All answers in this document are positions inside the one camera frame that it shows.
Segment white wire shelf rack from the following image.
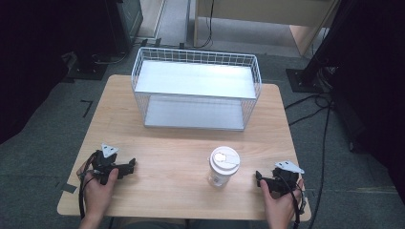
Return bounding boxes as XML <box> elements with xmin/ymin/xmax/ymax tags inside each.
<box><xmin>131</xmin><ymin>47</ymin><xmax>263</xmax><ymax>132</ymax></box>

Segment white lidded paper cup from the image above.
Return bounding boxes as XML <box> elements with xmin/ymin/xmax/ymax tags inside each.
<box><xmin>207</xmin><ymin>146</ymin><xmax>242</xmax><ymax>188</ymax></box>

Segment black stand base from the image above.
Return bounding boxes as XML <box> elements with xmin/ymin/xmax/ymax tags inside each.
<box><xmin>285</xmin><ymin>68</ymin><xmax>333</xmax><ymax>94</ymax></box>
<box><xmin>66</xmin><ymin>52</ymin><xmax>110</xmax><ymax>81</ymax></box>

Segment looped black floor cable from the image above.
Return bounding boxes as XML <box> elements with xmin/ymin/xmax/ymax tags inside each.
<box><xmin>284</xmin><ymin>93</ymin><xmax>333</xmax><ymax>127</ymax></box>

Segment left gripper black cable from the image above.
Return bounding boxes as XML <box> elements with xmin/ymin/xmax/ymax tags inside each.
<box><xmin>77</xmin><ymin>150</ymin><xmax>99</xmax><ymax>221</ymax></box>

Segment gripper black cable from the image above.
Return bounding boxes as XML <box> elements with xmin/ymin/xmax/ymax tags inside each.
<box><xmin>276</xmin><ymin>174</ymin><xmax>308</xmax><ymax>229</ymax></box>
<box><xmin>77</xmin><ymin>150</ymin><xmax>99</xmax><ymax>221</ymax></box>

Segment hanging black cable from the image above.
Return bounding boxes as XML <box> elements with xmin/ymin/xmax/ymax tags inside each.
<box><xmin>190</xmin><ymin>0</ymin><xmax>215</xmax><ymax>51</ymax></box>

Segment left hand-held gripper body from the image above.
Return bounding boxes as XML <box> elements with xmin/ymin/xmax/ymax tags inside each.
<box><xmin>91</xmin><ymin>142</ymin><xmax>128</xmax><ymax>186</ymax></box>

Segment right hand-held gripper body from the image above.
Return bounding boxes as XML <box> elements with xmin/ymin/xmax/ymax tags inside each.
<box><xmin>261</xmin><ymin>159</ymin><xmax>306</xmax><ymax>200</ymax></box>

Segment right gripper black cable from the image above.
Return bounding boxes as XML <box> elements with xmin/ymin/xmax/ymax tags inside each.
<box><xmin>276</xmin><ymin>174</ymin><xmax>308</xmax><ymax>229</ymax></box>

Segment person's left hand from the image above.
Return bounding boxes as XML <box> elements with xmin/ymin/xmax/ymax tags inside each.
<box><xmin>75</xmin><ymin>160</ymin><xmax>119</xmax><ymax>221</ymax></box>

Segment grey tape patch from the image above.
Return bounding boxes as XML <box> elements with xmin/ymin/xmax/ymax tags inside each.
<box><xmin>61</xmin><ymin>182</ymin><xmax>78</xmax><ymax>195</ymax></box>

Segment person's right hand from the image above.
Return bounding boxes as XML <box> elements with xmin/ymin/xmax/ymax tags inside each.
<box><xmin>259</xmin><ymin>177</ymin><xmax>306</xmax><ymax>225</ymax></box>

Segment light wooden desk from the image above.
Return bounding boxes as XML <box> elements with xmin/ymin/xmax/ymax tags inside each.
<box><xmin>193</xmin><ymin>0</ymin><xmax>339</xmax><ymax>57</ymax></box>

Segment dark glass cabinet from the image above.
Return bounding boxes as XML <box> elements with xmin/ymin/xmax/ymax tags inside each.
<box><xmin>104</xmin><ymin>0</ymin><xmax>144</xmax><ymax>55</ymax></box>

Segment long black floor cable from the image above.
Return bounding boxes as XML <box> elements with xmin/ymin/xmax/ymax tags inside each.
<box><xmin>306</xmin><ymin>104</ymin><xmax>332</xmax><ymax>229</ymax></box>

